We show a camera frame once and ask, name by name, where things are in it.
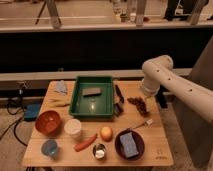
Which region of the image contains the dark purple grape bunch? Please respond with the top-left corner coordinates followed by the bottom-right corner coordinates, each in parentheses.
top-left (127, 97), bottom-right (148, 117)

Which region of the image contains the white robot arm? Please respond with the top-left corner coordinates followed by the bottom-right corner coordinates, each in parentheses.
top-left (141, 55), bottom-right (213, 124)

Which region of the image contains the dark brush block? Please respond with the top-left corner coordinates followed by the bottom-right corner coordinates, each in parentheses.
top-left (114, 102), bottom-right (124, 116)

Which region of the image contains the dark round plate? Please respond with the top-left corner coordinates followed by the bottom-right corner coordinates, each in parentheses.
top-left (115, 130), bottom-right (145, 161)

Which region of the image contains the blue sponge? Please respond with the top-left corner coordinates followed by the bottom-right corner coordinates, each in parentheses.
top-left (120, 132), bottom-right (139, 158)

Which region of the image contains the green plastic tray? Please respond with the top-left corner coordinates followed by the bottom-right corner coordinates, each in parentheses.
top-left (69, 76), bottom-right (114, 119)

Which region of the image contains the yellow orange fruit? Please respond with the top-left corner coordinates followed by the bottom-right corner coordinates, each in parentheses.
top-left (100, 126), bottom-right (113, 142)

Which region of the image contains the dark grey block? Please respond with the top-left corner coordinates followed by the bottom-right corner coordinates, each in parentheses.
top-left (82, 88), bottom-right (102, 97)

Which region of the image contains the small metal cup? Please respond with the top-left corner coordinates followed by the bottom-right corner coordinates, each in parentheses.
top-left (93, 144), bottom-right (106, 160)

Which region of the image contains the wooden folding table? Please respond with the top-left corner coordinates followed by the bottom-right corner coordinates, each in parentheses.
top-left (22, 81), bottom-right (173, 167)

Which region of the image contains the white cup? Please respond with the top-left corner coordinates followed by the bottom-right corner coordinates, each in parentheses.
top-left (64, 119), bottom-right (82, 138)

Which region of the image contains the orange carrot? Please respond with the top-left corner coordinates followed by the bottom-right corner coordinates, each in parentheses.
top-left (74, 134), bottom-right (97, 152)

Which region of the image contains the light blue cloth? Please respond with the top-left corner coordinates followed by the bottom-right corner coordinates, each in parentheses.
top-left (55, 80), bottom-right (67, 95)

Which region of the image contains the yellow banana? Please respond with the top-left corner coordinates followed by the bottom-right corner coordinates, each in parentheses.
top-left (49, 99), bottom-right (70, 107)

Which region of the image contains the red bowl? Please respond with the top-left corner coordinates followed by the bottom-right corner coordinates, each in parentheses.
top-left (35, 110), bottom-right (62, 135)

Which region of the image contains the small blue cup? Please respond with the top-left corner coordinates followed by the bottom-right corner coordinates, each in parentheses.
top-left (41, 139), bottom-right (58, 157)

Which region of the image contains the blue box on floor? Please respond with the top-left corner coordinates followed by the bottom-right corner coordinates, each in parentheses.
top-left (24, 103), bottom-right (41, 121)

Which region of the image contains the black handled knife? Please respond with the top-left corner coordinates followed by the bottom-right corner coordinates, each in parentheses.
top-left (115, 85), bottom-right (124, 103)

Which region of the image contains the black cable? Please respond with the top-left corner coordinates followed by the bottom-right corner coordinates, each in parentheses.
top-left (0, 99), bottom-right (29, 148)

